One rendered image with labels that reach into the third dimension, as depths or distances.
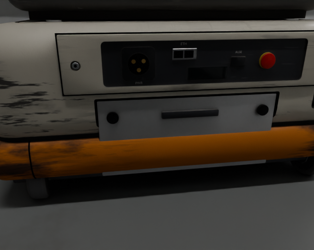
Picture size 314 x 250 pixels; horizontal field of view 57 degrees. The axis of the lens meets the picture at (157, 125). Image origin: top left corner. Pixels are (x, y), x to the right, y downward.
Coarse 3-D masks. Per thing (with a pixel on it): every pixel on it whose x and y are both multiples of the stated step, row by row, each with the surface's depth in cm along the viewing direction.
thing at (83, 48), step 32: (128, 32) 38; (160, 32) 39; (192, 32) 40; (224, 32) 40; (256, 32) 41; (288, 32) 41; (64, 64) 38; (96, 64) 39; (128, 64) 40; (160, 64) 41; (192, 64) 41; (224, 64) 42; (256, 64) 43; (288, 64) 44
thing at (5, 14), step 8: (0, 0) 174; (8, 0) 174; (0, 8) 175; (8, 8) 176; (16, 8) 176; (0, 16) 177; (8, 16) 177; (16, 16) 178; (24, 16) 179; (312, 16) 206
